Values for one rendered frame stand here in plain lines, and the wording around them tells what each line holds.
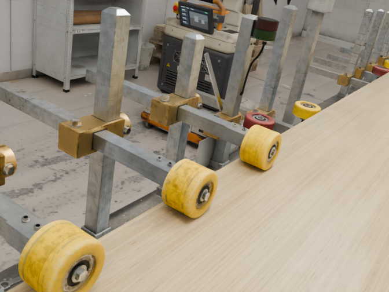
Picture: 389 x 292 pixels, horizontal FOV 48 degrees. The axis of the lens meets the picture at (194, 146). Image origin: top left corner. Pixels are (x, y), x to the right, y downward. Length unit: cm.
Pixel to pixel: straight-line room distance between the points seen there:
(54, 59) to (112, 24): 311
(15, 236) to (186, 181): 25
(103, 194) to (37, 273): 41
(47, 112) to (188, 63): 32
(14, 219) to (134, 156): 25
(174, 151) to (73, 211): 129
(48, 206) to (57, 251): 182
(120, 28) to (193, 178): 28
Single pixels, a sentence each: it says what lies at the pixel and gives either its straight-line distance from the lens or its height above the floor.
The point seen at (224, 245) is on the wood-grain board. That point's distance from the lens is 65.
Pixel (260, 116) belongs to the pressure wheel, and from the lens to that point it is 116.
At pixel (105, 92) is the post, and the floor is 102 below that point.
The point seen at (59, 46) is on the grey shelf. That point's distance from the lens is 380.
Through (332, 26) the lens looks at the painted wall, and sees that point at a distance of 916.
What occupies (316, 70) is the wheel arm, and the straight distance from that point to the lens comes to 240.
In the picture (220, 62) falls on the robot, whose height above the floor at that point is 63.
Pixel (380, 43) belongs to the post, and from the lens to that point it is 286.
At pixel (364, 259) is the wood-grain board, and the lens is 73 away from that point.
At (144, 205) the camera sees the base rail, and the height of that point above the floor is 70.
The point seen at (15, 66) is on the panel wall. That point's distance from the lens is 403.
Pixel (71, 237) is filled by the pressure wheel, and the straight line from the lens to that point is 50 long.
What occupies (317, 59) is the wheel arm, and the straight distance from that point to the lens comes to 266.
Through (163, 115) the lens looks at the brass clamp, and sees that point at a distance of 95.
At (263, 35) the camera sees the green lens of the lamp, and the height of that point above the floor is 111.
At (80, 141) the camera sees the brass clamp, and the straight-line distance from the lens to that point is 76.
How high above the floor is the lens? 128
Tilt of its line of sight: 24 degrees down
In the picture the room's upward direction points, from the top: 11 degrees clockwise
